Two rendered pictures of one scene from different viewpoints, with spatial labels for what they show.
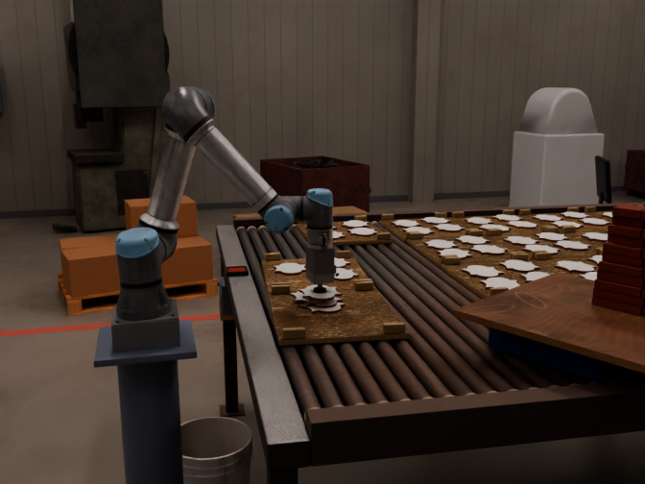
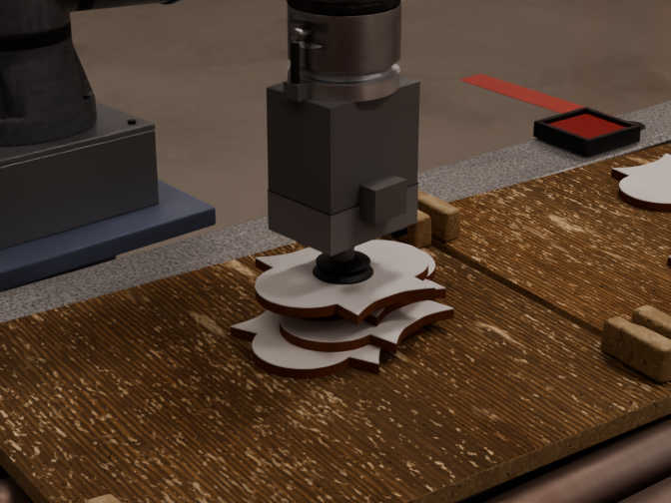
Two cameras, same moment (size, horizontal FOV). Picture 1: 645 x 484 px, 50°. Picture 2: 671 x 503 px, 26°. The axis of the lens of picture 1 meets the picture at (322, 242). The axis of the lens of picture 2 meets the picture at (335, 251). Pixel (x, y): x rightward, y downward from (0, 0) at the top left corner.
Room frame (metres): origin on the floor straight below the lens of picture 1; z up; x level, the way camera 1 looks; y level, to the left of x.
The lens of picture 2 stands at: (1.55, -0.83, 1.41)
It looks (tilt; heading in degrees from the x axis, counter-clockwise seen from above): 24 degrees down; 64
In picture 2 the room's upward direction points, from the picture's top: straight up
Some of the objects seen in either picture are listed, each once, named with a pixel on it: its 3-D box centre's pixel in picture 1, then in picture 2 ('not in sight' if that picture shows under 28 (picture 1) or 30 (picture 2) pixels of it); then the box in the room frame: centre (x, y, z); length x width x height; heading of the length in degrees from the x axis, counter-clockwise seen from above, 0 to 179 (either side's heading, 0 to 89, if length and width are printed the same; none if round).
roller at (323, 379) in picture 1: (278, 289); not in sight; (2.25, 0.15, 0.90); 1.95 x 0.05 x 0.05; 11
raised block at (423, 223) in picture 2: (280, 289); (402, 221); (2.08, 0.13, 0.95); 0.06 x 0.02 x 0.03; 98
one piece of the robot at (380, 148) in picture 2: (323, 260); (351, 153); (1.97, 0.00, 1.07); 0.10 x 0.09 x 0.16; 108
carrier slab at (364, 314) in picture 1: (332, 314); (292, 375); (1.91, -0.03, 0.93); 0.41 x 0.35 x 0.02; 8
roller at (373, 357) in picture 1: (322, 286); not in sight; (2.28, 0.00, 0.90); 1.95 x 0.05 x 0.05; 11
